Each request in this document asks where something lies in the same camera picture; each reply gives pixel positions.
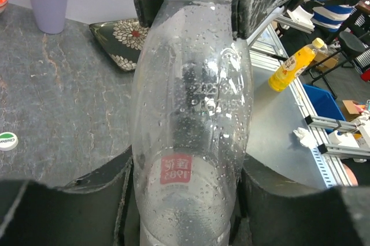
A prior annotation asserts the yellow juice bottle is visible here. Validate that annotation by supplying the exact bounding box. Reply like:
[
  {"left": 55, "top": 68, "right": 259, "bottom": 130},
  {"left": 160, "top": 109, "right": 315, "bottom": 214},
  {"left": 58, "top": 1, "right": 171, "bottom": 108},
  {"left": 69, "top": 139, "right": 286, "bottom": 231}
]
[{"left": 268, "top": 38, "right": 325, "bottom": 92}]

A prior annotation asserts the blue plastic bin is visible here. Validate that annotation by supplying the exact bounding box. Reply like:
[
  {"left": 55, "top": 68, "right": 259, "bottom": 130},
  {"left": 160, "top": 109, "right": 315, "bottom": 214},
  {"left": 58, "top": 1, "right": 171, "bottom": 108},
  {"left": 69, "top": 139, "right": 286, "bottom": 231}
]
[{"left": 303, "top": 84, "right": 345, "bottom": 121}]

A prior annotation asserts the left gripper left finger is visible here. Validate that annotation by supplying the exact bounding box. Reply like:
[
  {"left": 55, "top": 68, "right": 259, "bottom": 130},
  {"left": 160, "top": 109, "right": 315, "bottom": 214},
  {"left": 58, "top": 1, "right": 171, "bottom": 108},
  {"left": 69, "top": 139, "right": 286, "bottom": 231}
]
[{"left": 1, "top": 148, "right": 139, "bottom": 245}]

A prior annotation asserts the black floral square plate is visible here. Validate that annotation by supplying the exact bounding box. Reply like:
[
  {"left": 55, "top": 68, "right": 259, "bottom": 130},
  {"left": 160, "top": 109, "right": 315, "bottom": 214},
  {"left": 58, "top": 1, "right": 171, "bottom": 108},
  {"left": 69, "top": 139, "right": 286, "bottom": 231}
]
[{"left": 89, "top": 18, "right": 149, "bottom": 72}]

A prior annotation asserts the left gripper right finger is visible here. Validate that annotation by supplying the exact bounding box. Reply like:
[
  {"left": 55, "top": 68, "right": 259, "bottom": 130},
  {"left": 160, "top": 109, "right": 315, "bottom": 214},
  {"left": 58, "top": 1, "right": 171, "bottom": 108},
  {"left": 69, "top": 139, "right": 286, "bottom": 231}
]
[{"left": 231, "top": 155, "right": 369, "bottom": 245}]

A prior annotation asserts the white green bottle cap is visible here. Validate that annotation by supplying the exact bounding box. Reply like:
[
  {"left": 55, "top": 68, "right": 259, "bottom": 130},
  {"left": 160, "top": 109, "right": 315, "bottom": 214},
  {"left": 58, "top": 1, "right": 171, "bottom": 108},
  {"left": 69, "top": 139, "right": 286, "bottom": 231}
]
[{"left": 0, "top": 132, "right": 19, "bottom": 151}]

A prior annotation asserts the white cable duct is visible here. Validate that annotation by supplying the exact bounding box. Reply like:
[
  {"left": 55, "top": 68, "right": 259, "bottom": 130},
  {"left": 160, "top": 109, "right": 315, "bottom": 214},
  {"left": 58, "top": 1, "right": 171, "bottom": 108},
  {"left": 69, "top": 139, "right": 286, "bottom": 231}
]
[{"left": 310, "top": 148, "right": 338, "bottom": 188}]

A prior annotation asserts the clear bottle white cap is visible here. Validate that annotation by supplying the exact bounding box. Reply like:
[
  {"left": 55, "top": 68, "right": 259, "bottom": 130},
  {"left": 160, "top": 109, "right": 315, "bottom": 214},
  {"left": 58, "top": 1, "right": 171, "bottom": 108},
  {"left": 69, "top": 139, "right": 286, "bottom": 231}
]
[{"left": 130, "top": 0, "right": 253, "bottom": 245}]

